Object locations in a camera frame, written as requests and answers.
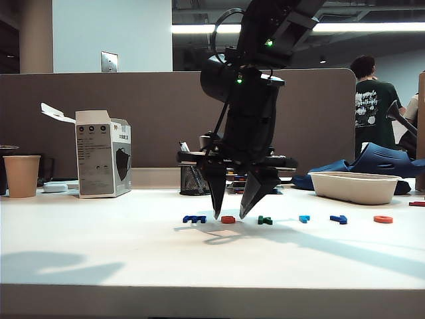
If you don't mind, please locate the small white device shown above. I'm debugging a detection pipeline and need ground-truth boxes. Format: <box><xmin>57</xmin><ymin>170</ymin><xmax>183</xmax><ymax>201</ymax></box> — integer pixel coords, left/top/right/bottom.
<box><xmin>42</xmin><ymin>183</ymin><xmax>70</xmax><ymax>193</ymax></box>

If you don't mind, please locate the cardboard box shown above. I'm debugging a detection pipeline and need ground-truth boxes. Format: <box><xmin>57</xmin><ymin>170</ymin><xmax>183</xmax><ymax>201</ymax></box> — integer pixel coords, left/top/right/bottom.
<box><xmin>416</xmin><ymin>71</ymin><xmax>425</xmax><ymax>193</ymax></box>

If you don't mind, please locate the grey funnel shaped tool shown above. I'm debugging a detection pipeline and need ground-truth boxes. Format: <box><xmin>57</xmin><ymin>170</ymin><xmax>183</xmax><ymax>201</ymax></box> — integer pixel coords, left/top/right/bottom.
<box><xmin>386</xmin><ymin>99</ymin><xmax>418</xmax><ymax>139</ymax></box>

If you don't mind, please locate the metal wall switch plate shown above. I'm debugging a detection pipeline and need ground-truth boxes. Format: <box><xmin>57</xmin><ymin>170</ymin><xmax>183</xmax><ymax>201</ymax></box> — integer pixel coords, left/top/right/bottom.
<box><xmin>100</xmin><ymin>51</ymin><xmax>120</xmax><ymax>73</ymax></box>

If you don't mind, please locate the brown paper cup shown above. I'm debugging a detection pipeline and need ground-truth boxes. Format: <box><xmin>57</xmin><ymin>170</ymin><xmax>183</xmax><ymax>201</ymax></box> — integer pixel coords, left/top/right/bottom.
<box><xmin>3</xmin><ymin>155</ymin><xmax>42</xmax><ymax>199</ymax></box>

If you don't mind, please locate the brown desk partition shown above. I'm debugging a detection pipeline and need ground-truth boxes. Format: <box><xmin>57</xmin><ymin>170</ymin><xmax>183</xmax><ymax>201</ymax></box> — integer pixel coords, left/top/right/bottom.
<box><xmin>0</xmin><ymin>68</ymin><xmax>357</xmax><ymax>190</ymax></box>

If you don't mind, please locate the dark drinking glass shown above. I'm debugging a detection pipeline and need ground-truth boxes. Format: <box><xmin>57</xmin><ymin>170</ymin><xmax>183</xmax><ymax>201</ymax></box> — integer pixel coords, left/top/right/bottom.
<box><xmin>39</xmin><ymin>158</ymin><xmax>56</xmax><ymax>183</ymax></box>

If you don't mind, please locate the black and white pen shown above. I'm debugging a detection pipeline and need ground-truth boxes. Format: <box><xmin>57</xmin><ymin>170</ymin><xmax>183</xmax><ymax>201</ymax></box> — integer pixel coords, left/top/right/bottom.
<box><xmin>179</xmin><ymin>142</ymin><xmax>205</xmax><ymax>193</ymax></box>

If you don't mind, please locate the blue foam clog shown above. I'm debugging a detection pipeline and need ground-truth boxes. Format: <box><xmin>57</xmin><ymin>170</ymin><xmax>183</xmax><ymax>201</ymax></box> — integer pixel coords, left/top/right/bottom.
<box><xmin>291</xmin><ymin>159</ymin><xmax>355</xmax><ymax>191</ymax></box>
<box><xmin>351</xmin><ymin>142</ymin><xmax>425</xmax><ymax>196</ymax></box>

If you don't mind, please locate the person in dark green shirt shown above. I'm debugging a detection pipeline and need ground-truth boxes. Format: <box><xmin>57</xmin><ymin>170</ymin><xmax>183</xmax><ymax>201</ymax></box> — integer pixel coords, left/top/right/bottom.
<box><xmin>350</xmin><ymin>54</ymin><xmax>404</xmax><ymax>157</ymax></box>

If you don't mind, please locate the long ceiling light strip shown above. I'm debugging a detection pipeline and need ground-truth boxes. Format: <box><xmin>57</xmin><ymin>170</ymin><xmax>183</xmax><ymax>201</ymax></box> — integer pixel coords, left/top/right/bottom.
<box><xmin>171</xmin><ymin>22</ymin><xmax>425</xmax><ymax>34</ymax></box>

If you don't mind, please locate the white oval paper bowl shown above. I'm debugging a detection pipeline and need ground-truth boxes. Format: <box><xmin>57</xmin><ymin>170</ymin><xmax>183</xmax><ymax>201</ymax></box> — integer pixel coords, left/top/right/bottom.
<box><xmin>307</xmin><ymin>171</ymin><xmax>402</xmax><ymax>205</ymax></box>

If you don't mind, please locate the black mesh pen holder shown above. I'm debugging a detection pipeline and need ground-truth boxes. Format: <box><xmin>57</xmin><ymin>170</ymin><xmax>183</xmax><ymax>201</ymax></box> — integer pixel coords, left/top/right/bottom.
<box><xmin>178</xmin><ymin>151</ymin><xmax>214</xmax><ymax>196</ymax></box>

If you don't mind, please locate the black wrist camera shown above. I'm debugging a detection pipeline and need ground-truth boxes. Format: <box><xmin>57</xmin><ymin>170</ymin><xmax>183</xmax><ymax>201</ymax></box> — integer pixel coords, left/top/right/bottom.
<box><xmin>199</xmin><ymin>132</ymin><xmax>220</xmax><ymax>151</ymax></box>

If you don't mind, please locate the grey face mask box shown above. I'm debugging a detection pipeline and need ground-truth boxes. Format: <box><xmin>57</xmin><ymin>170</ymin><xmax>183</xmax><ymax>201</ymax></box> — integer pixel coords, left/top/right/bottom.
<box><xmin>41</xmin><ymin>102</ymin><xmax>133</xmax><ymax>199</ymax></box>

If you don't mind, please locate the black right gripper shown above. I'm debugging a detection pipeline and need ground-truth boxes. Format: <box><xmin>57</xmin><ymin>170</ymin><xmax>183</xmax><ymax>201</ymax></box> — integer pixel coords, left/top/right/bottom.
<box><xmin>177</xmin><ymin>68</ymin><xmax>299</xmax><ymax>220</ymax></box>

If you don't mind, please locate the person in beige shirt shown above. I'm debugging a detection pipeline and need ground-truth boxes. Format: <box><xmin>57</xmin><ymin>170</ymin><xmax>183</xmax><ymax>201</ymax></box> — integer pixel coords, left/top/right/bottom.
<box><xmin>400</xmin><ymin>92</ymin><xmax>420</xmax><ymax>157</ymax></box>

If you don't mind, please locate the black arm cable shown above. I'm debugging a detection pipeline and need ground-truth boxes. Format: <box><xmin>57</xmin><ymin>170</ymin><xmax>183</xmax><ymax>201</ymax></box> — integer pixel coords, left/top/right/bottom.
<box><xmin>204</xmin><ymin>8</ymin><xmax>246</xmax><ymax>157</ymax></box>

